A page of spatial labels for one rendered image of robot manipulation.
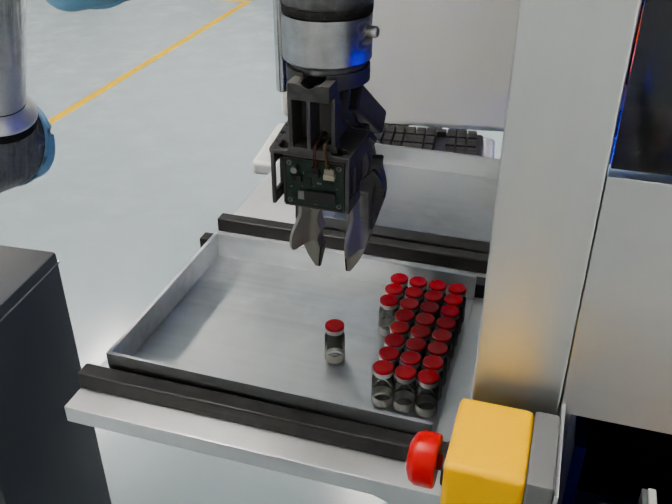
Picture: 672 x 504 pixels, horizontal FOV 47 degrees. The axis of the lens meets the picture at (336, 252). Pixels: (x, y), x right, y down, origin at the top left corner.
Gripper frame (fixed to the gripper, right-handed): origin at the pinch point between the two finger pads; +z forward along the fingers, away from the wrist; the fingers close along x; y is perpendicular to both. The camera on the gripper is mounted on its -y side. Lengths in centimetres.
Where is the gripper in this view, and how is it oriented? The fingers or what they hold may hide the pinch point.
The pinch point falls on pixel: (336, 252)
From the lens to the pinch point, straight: 77.1
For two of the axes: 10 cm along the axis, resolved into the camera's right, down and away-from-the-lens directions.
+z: 0.0, 8.5, 5.2
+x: 9.5, 1.6, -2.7
